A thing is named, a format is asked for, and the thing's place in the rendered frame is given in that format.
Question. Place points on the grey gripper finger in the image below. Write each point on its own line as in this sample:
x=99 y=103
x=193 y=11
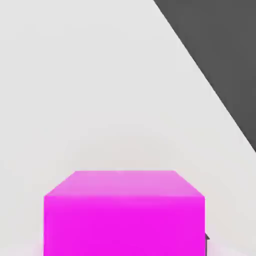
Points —
x=206 y=245

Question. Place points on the small magenta cube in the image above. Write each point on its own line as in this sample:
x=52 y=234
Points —
x=124 y=220

